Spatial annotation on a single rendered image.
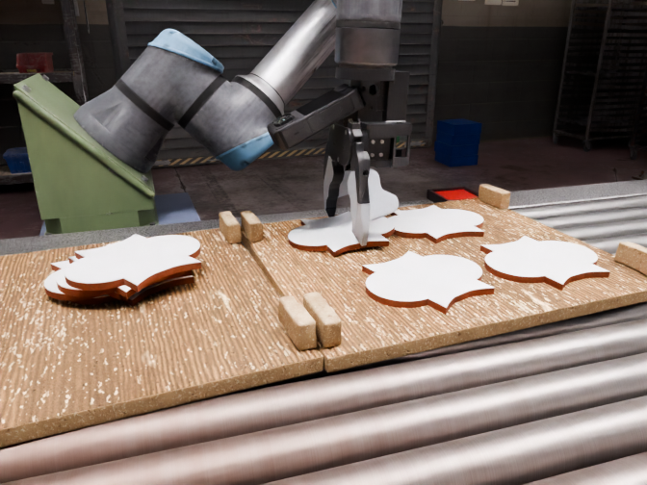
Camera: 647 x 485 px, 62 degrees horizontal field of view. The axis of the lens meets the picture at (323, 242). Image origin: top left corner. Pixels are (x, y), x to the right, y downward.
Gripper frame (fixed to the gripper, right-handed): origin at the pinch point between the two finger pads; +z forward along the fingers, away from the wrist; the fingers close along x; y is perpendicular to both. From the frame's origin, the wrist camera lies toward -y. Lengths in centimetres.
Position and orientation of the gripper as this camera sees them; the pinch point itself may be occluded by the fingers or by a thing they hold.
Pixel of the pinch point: (341, 227)
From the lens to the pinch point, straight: 70.4
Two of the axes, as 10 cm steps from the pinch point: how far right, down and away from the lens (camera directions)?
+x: -3.5, -3.4, 8.7
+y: 9.4, -0.9, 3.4
